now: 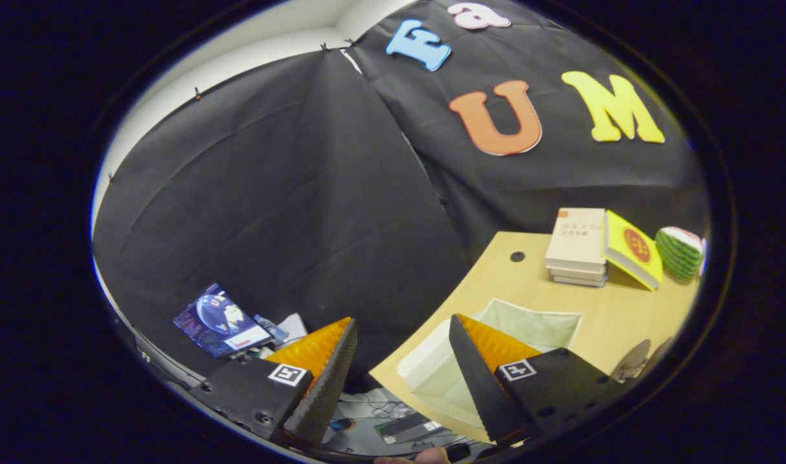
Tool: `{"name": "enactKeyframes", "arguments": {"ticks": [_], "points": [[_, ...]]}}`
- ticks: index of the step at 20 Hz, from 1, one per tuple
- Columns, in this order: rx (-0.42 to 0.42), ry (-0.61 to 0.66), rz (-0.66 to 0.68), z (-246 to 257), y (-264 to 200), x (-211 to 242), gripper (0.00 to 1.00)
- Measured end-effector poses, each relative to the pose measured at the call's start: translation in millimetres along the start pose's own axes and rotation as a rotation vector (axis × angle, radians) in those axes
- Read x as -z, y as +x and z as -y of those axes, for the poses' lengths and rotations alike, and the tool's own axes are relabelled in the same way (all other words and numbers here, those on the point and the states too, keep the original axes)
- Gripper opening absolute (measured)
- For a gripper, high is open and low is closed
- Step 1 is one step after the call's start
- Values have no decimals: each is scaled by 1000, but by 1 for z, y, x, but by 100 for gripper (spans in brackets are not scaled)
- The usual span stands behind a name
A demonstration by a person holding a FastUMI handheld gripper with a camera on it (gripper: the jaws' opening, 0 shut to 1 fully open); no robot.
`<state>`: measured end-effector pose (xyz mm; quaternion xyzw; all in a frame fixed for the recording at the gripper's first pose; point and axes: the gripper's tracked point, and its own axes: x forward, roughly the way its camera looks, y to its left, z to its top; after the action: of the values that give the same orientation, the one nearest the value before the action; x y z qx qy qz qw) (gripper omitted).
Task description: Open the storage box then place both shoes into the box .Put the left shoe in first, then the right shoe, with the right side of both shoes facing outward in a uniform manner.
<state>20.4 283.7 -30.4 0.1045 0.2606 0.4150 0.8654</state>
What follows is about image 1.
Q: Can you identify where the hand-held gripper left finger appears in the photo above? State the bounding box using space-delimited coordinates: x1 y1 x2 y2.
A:
188 316 359 448

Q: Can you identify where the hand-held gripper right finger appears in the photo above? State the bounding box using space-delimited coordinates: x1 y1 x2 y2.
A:
448 313 628 446

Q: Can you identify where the white fabric storage box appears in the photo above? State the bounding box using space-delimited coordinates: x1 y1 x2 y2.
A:
396 298 584 445

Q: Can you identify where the blue printed box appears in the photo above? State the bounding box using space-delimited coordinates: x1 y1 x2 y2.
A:
173 282 274 358

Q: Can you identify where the white paper sheet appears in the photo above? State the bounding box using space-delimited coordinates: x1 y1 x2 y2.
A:
273 313 309 352

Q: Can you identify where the black flat device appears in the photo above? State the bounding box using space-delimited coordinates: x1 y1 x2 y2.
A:
375 412 442 445

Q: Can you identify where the small blue packet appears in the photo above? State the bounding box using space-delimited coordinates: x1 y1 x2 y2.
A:
254 314 289 342

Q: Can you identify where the beige book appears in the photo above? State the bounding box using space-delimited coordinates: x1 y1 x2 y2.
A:
545 208 607 275

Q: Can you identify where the black backdrop cloth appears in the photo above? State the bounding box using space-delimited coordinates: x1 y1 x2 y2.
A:
93 0 709 381

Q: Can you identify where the yellow book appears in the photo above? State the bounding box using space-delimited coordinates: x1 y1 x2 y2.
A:
602 209 664 291

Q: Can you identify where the watermelon slice plush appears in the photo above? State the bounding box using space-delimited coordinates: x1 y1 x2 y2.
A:
655 226 706 281

